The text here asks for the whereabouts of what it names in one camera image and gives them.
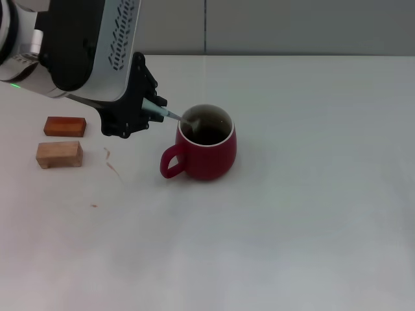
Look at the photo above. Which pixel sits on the red ceramic mug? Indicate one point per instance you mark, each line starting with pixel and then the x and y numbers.
pixel 207 162

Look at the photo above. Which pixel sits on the dark reddish wooden block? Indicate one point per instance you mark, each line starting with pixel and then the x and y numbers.
pixel 65 127

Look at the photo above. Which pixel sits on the light wooden block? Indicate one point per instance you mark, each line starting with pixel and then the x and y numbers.
pixel 60 155

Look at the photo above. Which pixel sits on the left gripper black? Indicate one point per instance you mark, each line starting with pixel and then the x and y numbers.
pixel 129 105

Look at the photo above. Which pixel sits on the left wrist vented camera housing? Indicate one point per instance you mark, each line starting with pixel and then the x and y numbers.
pixel 74 39

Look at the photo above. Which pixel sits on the dark brown coffee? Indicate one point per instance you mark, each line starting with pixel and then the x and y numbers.
pixel 210 136

